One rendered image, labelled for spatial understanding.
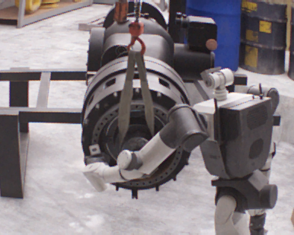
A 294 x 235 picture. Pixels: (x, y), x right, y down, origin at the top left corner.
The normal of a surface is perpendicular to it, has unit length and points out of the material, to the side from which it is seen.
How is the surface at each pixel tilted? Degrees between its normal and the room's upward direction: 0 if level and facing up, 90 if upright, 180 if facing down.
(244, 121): 77
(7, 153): 90
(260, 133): 91
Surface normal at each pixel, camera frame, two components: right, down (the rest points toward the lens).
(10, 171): 0.11, 0.34
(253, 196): -0.52, 0.26
